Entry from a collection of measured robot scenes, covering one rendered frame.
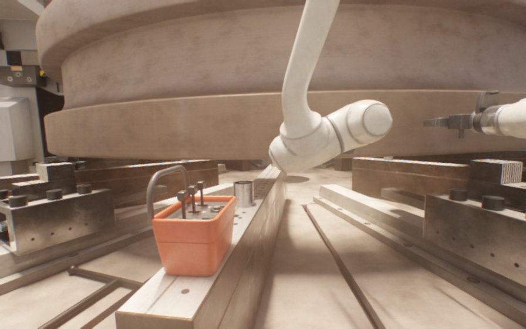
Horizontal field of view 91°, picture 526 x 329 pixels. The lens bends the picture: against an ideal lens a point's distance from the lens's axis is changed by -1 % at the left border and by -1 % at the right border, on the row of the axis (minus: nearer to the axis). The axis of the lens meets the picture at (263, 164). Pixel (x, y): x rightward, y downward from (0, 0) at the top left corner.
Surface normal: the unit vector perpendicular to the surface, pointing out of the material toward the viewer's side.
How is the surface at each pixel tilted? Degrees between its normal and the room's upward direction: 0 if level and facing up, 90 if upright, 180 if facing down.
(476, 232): 90
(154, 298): 0
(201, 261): 97
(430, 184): 90
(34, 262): 90
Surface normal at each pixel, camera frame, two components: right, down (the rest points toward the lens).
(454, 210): -0.97, 0.05
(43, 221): 0.85, 0.04
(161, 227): -0.11, 0.24
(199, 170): 0.59, 0.08
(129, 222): 0.80, -0.27
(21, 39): 0.19, 0.11
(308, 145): 0.11, 0.46
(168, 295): -0.03, -0.99
